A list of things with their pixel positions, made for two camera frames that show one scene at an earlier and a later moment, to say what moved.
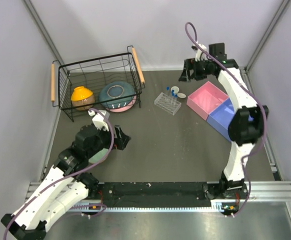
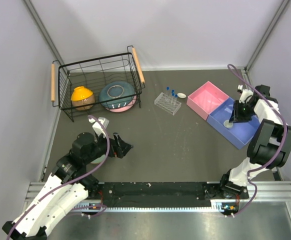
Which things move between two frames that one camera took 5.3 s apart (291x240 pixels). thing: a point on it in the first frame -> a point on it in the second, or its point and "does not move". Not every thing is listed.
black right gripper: (185, 76) -> (236, 116)
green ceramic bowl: (98, 156) does not move
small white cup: (175, 89) -> (227, 124)
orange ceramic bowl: (82, 99) does not move
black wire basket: (82, 87) does not move
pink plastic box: (204, 99) does not move
